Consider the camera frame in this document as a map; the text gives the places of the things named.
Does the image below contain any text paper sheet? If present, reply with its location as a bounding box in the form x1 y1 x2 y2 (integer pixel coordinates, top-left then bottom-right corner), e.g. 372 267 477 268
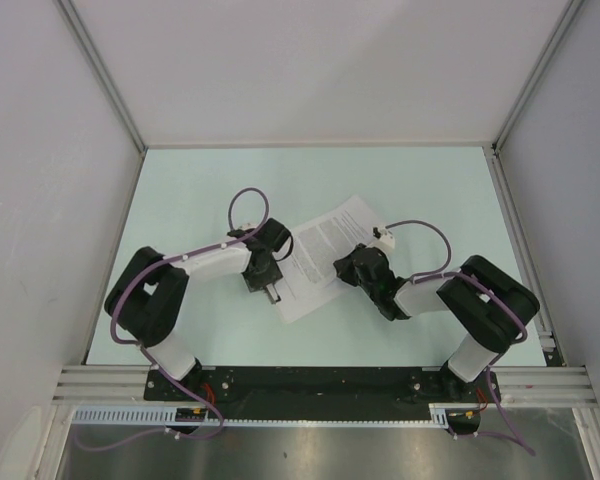
282 195 383 323

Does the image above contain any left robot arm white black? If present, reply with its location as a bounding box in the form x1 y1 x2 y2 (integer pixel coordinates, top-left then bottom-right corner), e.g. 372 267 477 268
104 218 294 400

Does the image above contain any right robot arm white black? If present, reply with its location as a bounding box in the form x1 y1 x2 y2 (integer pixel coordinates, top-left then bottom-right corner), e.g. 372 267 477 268
333 244 540 401

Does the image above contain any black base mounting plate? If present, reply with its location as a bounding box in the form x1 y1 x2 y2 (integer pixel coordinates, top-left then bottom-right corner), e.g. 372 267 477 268
143 366 500 423

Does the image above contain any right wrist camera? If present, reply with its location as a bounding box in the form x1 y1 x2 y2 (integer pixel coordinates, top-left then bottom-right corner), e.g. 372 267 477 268
369 226 396 255

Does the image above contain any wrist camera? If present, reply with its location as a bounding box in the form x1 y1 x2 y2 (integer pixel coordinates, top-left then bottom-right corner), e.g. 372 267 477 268
369 226 396 255
235 223 260 238

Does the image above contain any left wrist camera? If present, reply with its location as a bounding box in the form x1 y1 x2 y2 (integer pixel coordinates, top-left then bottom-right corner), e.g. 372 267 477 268
235 223 260 238

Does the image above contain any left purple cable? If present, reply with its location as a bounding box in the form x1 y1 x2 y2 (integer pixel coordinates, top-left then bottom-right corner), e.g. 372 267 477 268
73 187 274 451

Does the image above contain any purple cable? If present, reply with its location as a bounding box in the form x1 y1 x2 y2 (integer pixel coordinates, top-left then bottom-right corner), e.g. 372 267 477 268
387 219 536 456
73 187 274 451

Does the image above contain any right aluminium corner post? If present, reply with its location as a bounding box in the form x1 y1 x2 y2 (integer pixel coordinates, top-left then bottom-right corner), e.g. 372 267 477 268
490 0 586 151

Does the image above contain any aluminium corner post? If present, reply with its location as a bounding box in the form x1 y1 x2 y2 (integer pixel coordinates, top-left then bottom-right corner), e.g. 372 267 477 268
54 0 147 154
490 0 586 151

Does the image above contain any grey slotted cable duct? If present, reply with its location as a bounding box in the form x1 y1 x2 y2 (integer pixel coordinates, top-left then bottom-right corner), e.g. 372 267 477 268
73 405 448 429

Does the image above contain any aluminium front frame rail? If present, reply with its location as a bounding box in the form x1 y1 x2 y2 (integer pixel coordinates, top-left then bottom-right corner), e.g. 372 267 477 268
53 365 598 408

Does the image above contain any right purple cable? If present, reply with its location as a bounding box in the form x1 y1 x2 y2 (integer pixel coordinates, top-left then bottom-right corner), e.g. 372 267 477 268
387 219 536 456

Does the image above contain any left aluminium corner post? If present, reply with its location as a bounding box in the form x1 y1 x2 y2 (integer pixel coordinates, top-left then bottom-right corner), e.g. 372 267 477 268
54 0 147 154

